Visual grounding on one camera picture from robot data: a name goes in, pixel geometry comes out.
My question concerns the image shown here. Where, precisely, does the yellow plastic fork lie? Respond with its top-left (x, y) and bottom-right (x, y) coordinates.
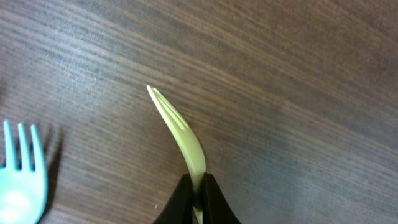
top-left (147, 85), bottom-right (206, 224)

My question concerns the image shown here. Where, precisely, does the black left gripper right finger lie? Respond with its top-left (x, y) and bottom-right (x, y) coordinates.
top-left (202, 173), bottom-right (241, 224)

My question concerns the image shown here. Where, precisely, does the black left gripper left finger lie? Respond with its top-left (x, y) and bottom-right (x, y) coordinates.
top-left (153, 174), bottom-right (193, 224)

